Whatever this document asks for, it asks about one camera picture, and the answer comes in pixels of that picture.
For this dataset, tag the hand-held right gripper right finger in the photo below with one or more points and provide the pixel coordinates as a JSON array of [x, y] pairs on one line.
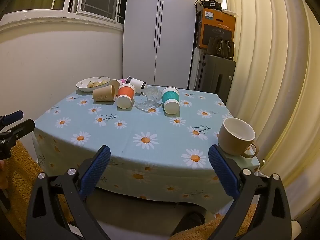
[[223, 172]]

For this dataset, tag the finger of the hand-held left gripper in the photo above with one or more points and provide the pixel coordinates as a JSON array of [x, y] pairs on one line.
[[13, 116], [20, 128]]

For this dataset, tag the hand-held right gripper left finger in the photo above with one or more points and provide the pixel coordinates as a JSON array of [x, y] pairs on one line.
[[96, 172]]

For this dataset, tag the brown paper cup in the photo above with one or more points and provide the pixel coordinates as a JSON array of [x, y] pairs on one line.
[[102, 95]]

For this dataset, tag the clear glass cup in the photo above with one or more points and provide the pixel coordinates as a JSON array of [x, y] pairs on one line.
[[146, 107], [152, 93]]

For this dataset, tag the orange banded paper cup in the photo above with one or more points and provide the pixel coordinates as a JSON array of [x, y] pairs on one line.
[[125, 91]]

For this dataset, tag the teal banded paper cup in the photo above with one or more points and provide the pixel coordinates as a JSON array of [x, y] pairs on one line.
[[170, 96]]

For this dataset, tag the pink banded paper cup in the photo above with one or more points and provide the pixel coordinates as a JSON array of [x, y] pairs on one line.
[[122, 82]]

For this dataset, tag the black and white cup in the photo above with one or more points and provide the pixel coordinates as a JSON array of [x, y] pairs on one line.
[[137, 82]]

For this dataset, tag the beige ceramic mug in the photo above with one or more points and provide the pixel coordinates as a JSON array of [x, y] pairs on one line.
[[230, 142]]

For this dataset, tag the orange shag rug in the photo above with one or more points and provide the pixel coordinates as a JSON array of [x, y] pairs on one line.
[[20, 180]]

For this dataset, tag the blue daisy print tablecloth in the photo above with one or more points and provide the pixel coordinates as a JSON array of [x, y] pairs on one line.
[[150, 120]]

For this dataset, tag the white bowl with food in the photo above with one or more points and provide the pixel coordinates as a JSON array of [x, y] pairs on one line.
[[81, 83]]

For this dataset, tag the food pieces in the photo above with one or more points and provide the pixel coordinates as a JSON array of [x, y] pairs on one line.
[[96, 83]]

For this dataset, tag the dark grey suitcase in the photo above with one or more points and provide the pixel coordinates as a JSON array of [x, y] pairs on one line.
[[212, 77]]

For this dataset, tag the white ribbed suitcase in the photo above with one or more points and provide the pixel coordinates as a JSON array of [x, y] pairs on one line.
[[195, 67]]

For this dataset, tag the cream curtain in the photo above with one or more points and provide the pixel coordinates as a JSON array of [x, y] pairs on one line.
[[270, 67]]

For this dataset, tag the dark handbag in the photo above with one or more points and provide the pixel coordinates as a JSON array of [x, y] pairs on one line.
[[221, 47]]

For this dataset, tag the white wardrobe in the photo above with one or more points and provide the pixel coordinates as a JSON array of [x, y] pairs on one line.
[[142, 30]]

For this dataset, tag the orange and black cardboard box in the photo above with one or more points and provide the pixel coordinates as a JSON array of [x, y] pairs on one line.
[[217, 22]]

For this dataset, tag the black device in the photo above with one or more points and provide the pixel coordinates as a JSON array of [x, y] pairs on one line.
[[211, 4]]

